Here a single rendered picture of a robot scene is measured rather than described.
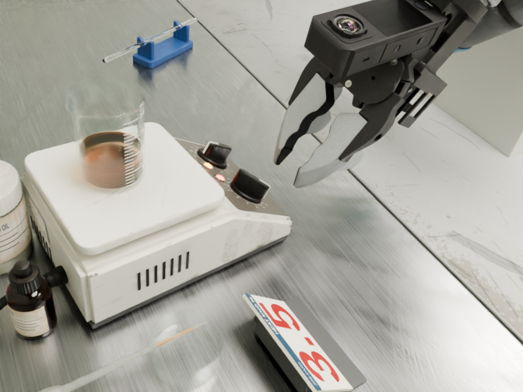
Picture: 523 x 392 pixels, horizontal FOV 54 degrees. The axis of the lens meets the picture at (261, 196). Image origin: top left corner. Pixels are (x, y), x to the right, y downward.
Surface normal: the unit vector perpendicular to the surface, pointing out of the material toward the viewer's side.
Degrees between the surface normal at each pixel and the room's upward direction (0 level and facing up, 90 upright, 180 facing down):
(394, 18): 11
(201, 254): 90
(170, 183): 0
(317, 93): 62
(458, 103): 90
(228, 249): 90
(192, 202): 0
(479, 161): 0
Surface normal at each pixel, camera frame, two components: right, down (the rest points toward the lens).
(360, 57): 0.58, 0.70
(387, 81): -0.60, -0.05
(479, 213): 0.13, -0.75
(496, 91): -0.86, 0.24
